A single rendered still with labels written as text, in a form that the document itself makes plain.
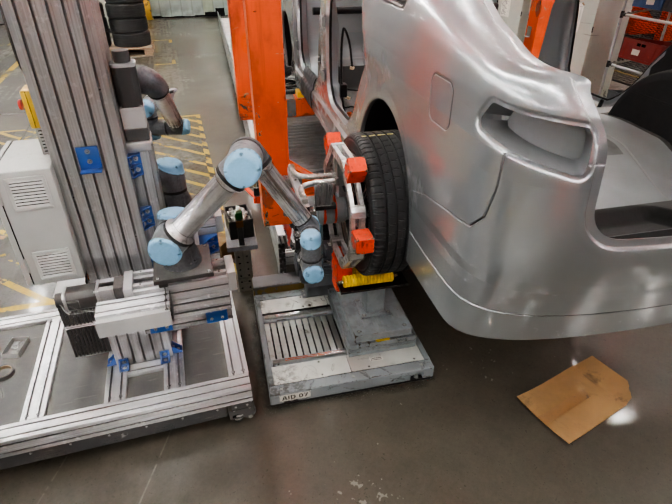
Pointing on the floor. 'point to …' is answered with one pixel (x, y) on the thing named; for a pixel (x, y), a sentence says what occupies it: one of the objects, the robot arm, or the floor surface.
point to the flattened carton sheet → (578, 398)
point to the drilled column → (244, 270)
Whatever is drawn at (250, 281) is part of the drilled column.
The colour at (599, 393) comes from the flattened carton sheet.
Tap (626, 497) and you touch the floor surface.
